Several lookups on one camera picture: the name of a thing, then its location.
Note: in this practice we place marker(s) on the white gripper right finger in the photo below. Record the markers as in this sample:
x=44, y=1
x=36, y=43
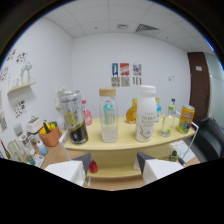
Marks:
x=158, y=170

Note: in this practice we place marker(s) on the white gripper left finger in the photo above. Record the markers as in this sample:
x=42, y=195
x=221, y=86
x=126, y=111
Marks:
x=68, y=170

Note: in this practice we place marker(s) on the glass jar with wooden lid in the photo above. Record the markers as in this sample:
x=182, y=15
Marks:
x=109, y=134

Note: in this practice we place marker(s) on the white milk bottle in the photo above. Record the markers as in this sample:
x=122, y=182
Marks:
x=145, y=116

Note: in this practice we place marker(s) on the green measuring cup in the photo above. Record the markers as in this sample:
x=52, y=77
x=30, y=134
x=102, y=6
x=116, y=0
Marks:
x=30, y=160

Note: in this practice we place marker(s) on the dark muddler with wooden end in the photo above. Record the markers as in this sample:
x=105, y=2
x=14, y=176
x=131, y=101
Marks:
x=181, y=161

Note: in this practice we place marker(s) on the red liquid bottle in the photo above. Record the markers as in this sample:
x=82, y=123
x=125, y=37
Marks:
x=93, y=166

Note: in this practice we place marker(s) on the white scale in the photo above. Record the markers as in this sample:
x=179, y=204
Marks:
x=38, y=161

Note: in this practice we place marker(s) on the white capped pale blue bottle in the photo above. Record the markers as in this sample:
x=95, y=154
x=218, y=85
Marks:
x=42, y=148

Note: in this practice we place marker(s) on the orange bucket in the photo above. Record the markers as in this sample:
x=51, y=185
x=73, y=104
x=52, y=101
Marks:
x=50, y=139

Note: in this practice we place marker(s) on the clear bottle with green cap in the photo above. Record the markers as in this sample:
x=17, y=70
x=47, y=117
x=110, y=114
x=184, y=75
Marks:
x=168, y=126

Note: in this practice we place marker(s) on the tall black and silver can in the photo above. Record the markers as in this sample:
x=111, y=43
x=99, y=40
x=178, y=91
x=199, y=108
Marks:
x=75, y=125

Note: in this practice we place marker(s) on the two-tier wood and white rack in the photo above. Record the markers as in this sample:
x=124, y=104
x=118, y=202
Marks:
x=125, y=137

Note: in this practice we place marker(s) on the dark green bottle in bucket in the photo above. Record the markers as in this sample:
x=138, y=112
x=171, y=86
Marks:
x=46, y=127

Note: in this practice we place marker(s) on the small pink bottle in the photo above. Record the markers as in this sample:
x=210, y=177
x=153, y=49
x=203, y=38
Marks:
x=87, y=116

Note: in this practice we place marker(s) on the yellow printed can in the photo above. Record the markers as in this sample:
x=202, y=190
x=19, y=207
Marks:
x=186, y=120

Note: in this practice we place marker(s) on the small light blue bottle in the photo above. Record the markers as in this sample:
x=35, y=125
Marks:
x=158, y=110

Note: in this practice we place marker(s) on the black chair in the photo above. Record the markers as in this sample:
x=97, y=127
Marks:
x=210, y=138

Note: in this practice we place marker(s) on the amber round bottle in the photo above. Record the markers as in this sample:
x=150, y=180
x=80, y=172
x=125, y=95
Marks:
x=131, y=115

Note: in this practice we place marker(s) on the brown door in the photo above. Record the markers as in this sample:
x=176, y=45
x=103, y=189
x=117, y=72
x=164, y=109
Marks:
x=199, y=86

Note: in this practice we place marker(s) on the multicolour poster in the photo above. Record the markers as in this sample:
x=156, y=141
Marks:
x=137, y=69

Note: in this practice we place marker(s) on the white vase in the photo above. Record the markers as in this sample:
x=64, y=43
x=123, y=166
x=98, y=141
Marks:
x=26, y=73

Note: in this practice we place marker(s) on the red poster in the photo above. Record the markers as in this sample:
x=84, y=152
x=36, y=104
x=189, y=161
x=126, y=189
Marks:
x=124, y=69

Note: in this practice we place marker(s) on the blue poster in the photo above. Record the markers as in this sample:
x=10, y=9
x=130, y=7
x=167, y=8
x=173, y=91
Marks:
x=115, y=70

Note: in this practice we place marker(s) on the ceiling air vent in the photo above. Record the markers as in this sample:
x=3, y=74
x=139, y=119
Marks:
x=146, y=27

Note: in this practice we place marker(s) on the wooden wall shelf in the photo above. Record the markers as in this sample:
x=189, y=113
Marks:
x=20, y=88

